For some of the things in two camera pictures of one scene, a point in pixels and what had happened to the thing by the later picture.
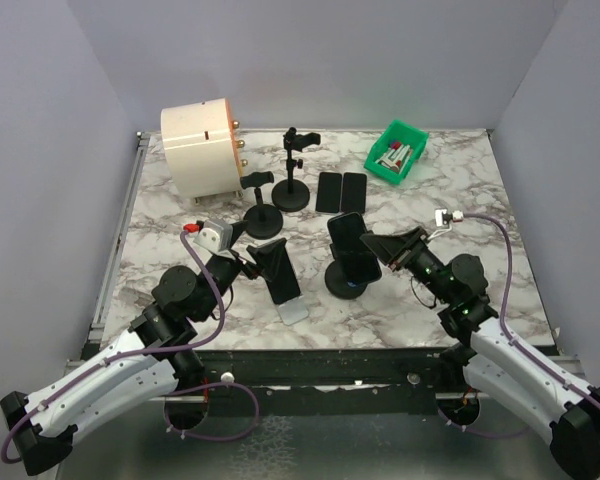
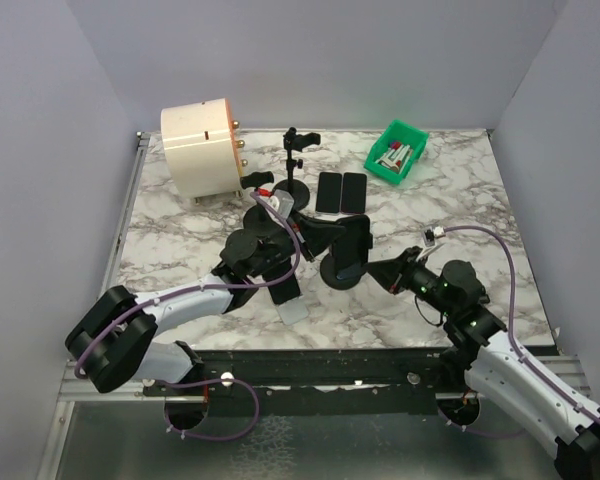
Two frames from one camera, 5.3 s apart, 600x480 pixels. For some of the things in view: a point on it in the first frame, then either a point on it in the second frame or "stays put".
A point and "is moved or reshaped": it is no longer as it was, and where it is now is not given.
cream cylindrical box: [202, 148] stays put
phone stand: [336, 281] is moved or reshaped
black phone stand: [291, 195] stays put
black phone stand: [264, 221] stays put
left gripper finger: [238, 228] → [318, 236]
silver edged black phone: [329, 191] stays put
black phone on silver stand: [278, 270] stays put
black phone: [356, 264] is moved or reshaped
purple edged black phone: [354, 189] stays put
